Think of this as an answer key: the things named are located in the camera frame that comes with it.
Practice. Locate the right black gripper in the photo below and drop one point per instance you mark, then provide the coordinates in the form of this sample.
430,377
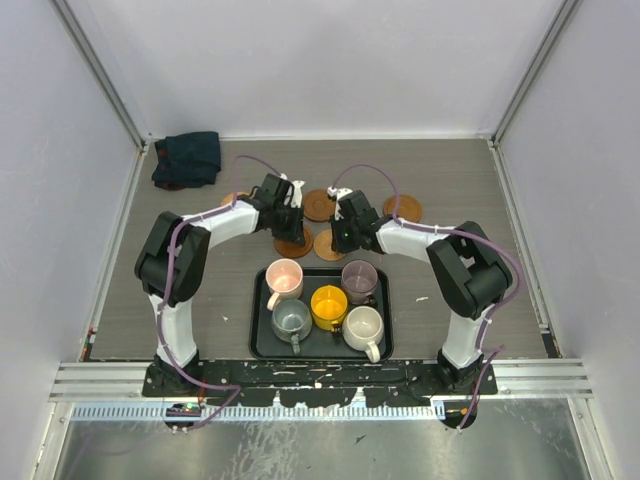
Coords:
338,244

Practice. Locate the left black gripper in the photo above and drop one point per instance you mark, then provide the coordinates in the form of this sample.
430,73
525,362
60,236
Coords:
296,232

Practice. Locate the light cork coaster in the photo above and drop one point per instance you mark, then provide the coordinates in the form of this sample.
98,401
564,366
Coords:
323,246
229,197

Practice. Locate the dark wooden coaster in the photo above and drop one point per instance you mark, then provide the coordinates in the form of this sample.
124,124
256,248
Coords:
318,206
409,208
295,251

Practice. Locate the purple glass mug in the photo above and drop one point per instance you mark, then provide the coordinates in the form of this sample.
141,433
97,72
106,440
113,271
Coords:
359,280

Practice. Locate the pink ceramic mug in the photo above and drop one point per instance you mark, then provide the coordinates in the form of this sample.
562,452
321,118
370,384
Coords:
284,279

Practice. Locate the white ceramic mug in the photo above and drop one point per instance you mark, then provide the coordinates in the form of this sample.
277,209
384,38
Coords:
362,330

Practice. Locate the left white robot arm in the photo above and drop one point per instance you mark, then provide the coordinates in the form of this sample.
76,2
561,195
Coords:
172,261

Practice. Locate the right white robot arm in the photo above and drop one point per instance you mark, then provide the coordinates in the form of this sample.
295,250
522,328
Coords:
472,276

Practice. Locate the yellow mug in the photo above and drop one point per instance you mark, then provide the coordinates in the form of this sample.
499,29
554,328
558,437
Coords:
329,306

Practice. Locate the dark blue folded cloth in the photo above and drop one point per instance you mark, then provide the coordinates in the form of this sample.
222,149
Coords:
190,160

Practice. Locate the grey glass mug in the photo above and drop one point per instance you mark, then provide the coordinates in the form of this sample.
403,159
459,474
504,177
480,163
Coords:
292,322

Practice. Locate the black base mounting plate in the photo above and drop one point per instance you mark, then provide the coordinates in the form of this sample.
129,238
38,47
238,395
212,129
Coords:
392,383

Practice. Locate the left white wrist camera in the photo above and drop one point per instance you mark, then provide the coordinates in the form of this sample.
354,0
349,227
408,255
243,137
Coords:
293,197

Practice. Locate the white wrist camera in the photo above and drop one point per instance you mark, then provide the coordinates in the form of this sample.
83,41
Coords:
293,197
335,194

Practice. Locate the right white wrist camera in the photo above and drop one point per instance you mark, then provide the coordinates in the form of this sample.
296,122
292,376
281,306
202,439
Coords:
335,194

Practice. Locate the white slotted cable duct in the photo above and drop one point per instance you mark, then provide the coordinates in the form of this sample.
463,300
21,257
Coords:
167,411

